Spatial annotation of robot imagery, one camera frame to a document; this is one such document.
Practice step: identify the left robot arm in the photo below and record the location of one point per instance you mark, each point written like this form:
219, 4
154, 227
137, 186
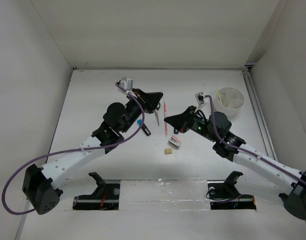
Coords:
44, 185

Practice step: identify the thin pink highlighter pen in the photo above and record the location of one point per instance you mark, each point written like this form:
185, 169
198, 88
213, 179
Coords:
165, 115

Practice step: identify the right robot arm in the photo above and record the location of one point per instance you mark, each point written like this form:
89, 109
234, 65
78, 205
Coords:
288, 184

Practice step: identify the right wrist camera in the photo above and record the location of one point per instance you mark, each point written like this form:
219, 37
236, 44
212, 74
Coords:
199, 98

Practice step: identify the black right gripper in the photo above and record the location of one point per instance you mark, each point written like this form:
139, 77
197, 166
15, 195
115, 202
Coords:
183, 120

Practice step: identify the white round compartment container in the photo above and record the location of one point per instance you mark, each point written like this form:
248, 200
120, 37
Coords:
232, 101

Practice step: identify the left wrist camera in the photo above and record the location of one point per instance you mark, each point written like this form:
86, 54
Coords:
126, 83

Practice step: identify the pink eraser in sleeve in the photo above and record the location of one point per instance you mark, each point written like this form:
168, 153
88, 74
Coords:
174, 142

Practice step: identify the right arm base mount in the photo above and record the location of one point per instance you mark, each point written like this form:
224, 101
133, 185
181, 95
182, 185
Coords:
223, 194

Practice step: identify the small tan eraser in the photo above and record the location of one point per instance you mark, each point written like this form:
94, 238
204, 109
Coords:
168, 151

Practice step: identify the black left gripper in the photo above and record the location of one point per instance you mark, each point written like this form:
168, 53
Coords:
149, 101

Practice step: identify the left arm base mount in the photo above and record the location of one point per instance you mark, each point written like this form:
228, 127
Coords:
104, 197

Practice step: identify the black handled scissors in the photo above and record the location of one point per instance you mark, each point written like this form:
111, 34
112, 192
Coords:
157, 117

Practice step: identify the blue black thick highlighter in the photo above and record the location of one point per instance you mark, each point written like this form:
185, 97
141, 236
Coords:
144, 127

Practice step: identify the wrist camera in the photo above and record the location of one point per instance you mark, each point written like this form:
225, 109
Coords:
199, 98
126, 83

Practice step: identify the yellow highlighter pen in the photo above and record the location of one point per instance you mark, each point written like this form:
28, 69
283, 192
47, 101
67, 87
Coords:
219, 96

